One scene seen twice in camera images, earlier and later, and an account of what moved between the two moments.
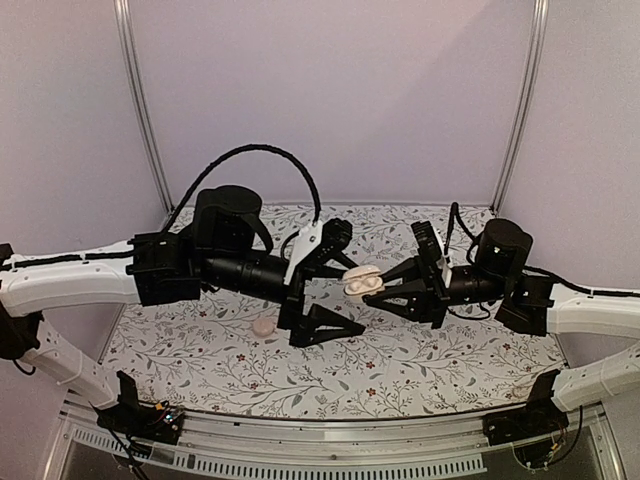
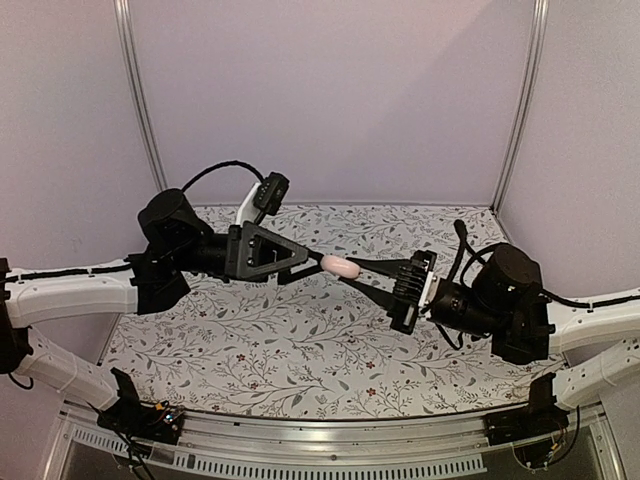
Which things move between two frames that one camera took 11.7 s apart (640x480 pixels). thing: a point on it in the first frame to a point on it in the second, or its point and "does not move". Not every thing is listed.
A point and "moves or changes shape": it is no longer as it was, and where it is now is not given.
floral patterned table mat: (229, 356) does not move
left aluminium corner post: (129, 75) does not move
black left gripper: (304, 327) to (247, 251)
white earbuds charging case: (363, 280) moves or changes shape
